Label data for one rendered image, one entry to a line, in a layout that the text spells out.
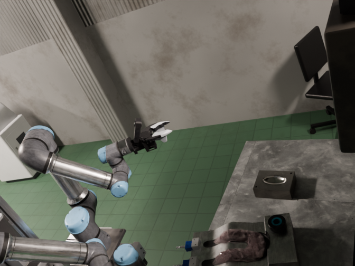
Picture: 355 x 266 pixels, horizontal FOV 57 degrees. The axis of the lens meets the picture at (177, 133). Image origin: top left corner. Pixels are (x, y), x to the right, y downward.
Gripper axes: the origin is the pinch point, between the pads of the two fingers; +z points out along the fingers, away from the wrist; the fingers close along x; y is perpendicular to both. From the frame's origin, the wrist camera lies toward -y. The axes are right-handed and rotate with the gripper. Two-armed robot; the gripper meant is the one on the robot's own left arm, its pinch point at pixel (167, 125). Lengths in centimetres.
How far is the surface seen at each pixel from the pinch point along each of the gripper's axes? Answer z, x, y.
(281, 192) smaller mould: 41, 13, 59
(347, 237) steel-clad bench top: 56, 47, 60
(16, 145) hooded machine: -230, -260, 127
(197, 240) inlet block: -9, 26, 54
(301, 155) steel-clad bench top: 64, -14, 68
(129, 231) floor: -87, -78, 158
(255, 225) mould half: 21, 28, 55
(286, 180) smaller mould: 46, 8, 58
